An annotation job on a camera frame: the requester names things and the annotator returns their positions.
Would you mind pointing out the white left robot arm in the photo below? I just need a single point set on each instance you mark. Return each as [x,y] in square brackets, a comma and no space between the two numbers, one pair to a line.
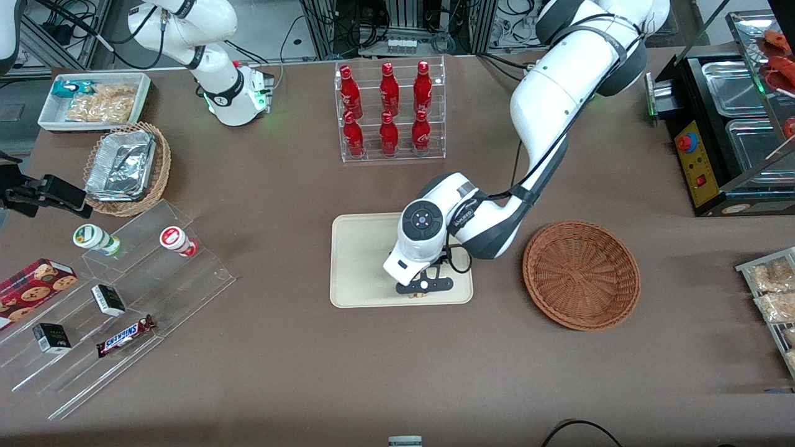
[553,93]

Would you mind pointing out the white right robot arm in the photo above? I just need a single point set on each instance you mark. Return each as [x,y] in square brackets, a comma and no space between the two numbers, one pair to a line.
[230,99]

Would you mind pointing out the beige rectangular tray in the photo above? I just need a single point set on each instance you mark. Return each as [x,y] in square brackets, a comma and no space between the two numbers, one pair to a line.
[360,261]

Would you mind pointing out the oval wicker basket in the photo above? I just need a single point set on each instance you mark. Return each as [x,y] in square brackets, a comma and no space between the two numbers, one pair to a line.
[163,167]

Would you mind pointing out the round brown wicker basket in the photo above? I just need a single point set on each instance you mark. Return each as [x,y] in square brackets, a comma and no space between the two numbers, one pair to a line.
[581,276]

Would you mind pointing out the green lid yoghurt cup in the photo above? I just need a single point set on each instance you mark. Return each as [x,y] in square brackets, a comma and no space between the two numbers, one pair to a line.
[90,236]

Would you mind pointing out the stack of foil trays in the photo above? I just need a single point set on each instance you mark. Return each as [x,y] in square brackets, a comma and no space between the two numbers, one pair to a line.
[121,164]

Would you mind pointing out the white rectangular bin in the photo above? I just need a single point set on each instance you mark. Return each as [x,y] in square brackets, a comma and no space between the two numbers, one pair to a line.
[49,118]

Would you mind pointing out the red cookie box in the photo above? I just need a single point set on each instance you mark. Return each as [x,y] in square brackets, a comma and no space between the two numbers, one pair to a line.
[31,288]

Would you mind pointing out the clear bag of crackers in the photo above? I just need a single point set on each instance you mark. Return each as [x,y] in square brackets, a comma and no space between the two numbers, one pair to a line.
[102,105]

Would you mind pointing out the teal snack packet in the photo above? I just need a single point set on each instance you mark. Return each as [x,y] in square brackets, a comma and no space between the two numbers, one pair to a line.
[65,89]

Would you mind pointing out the small black box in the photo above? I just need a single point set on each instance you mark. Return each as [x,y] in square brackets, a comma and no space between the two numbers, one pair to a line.
[109,300]
[51,338]

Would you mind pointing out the red lid yoghurt cup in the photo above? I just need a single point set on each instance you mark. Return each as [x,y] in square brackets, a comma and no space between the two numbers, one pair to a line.
[172,238]

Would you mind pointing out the clear acrylic bottle rack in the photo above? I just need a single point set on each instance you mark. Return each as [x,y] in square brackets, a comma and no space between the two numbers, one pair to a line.
[404,158]

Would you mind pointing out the red cola bottle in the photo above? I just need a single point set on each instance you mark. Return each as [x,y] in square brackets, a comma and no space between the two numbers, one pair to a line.
[350,93]
[421,134]
[389,136]
[423,87]
[354,138]
[389,90]

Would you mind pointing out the Snickers chocolate bar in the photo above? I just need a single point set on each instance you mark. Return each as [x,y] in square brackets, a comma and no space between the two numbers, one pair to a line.
[124,336]

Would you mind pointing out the clear acrylic stepped stand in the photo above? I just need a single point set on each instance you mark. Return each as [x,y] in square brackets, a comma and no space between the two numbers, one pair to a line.
[186,292]

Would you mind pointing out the small grey device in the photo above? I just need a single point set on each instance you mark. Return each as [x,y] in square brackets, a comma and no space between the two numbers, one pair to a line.
[405,441]

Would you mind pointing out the white power strip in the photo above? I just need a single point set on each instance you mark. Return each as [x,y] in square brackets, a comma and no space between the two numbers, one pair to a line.
[402,45]

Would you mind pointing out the black hot food display case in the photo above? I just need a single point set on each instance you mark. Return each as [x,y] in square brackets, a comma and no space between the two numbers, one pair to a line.
[705,183]

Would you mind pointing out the clear bag of pastry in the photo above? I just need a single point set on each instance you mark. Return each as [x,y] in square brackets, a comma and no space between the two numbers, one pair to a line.
[770,276]
[776,307]
[790,336]

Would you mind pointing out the steel food pan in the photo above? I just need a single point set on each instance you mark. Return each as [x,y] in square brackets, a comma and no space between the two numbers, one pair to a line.
[751,149]
[733,87]

